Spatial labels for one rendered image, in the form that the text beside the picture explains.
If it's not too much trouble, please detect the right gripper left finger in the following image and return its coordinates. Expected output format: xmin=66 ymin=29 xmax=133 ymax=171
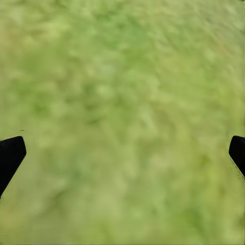
xmin=0 ymin=136 xmax=27 ymax=196

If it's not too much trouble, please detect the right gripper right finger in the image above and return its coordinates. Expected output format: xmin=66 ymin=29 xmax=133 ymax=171
xmin=229 ymin=136 xmax=245 ymax=177

